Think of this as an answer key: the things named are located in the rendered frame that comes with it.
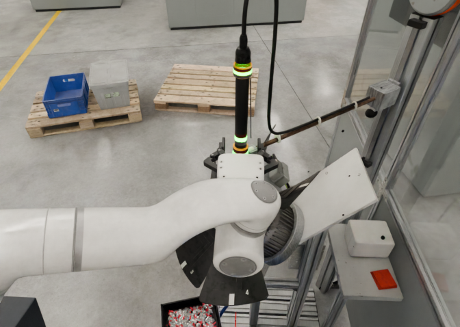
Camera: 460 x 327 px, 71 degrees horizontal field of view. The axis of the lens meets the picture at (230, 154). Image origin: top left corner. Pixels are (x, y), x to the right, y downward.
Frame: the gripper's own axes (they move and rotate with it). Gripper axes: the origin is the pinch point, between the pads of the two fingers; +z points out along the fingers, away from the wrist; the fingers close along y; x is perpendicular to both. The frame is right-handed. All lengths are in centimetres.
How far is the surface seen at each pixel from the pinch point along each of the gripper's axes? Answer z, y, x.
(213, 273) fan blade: -5, -8, -50
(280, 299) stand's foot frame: 38, 28, -157
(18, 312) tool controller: -24, -59, -41
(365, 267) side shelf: 17, 55, -79
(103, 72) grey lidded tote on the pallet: 272, -159, -117
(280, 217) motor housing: 17, 15, -48
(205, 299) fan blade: -13, -10, -52
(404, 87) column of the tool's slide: 47, 58, -9
